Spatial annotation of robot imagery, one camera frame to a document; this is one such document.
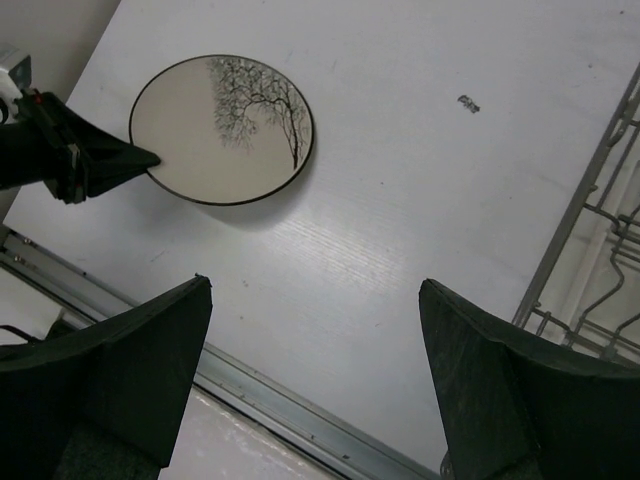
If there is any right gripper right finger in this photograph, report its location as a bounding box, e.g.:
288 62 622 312
419 279 639 479

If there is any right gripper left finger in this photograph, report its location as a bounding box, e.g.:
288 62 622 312
1 275 213 479

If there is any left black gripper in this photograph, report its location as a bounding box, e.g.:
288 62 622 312
1 90 160 203

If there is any cream plate with tree drawing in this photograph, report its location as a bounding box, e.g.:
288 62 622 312
128 54 315 206

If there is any small dark debris on table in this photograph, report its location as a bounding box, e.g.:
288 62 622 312
457 95 480 114

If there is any grey wire dish rack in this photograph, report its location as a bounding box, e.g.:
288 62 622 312
512 73 639 366

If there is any aluminium rail at table edge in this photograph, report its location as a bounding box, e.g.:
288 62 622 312
1 229 435 479

